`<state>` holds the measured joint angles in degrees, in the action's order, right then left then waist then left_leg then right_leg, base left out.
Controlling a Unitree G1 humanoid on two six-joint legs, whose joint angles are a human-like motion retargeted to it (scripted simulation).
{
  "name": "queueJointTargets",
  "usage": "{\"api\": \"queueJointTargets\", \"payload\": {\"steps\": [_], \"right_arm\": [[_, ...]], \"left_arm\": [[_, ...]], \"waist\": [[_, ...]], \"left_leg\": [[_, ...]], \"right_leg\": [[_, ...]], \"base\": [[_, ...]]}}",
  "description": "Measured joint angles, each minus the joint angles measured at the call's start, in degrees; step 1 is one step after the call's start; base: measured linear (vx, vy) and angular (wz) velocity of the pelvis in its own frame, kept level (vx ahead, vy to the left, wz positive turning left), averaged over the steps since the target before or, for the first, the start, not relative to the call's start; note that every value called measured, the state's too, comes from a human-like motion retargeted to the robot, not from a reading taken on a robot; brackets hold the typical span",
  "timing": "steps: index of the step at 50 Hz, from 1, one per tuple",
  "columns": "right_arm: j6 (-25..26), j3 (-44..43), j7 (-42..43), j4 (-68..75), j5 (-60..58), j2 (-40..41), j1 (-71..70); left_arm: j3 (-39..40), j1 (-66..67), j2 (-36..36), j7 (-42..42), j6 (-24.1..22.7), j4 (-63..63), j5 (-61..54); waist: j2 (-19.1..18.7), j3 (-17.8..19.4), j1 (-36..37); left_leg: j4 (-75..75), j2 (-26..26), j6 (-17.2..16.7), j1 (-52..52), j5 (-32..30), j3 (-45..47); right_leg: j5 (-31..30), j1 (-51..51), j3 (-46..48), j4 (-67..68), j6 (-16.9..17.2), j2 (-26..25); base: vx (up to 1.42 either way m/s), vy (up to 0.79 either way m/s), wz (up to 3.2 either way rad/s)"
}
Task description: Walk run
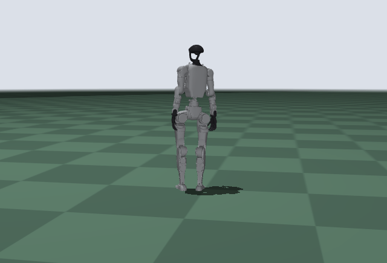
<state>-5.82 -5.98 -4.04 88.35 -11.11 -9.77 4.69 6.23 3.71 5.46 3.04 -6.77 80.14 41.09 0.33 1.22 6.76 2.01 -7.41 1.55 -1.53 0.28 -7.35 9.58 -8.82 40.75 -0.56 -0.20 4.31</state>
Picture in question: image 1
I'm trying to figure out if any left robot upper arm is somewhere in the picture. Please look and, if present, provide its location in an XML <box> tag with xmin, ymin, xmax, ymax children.
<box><xmin>177</xmin><ymin>66</ymin><xmax>189</xmax><ymax>95</ymax></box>

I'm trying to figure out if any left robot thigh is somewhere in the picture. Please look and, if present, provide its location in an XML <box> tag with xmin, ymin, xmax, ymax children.
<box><xmin>175</xmin><ymin>110</ymin><xmax>188</xmax><ymax>157</ymax></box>

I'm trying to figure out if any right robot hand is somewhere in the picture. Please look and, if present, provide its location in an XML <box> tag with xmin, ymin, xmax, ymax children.
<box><xmin>207</xmin><ymin>111</ymin><xmax>216</xmax><ymax>131</ymax></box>

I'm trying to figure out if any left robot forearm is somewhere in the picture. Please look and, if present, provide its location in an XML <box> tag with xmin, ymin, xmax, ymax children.
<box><xmin>172</xmin><ymin>87</ymin><xmax>182</xmax><ymax>114</ymax></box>

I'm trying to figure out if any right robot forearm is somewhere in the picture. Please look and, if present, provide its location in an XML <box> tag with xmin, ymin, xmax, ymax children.
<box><xmin>209</xmin><ymin>94</ymin><xmax>217</xmax><ymax>115</ymax></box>

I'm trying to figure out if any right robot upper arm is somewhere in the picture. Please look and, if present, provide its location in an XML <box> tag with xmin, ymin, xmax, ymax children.
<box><xmin>206</xmin><ymin>68</ymin><xmax>215</xmax><ymax>97</ymax></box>

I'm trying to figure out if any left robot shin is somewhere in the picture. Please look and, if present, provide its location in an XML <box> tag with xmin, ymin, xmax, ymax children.
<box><xmin>177</xmin><ymin>147</ymin><xmax>186</xmax><ymax>185</ymax></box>

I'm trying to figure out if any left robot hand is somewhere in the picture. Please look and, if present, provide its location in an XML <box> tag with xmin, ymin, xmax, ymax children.
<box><xmin>171</xmin><ymin>109</ymin><xmax>177</xmax><ymax>131</ymax></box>

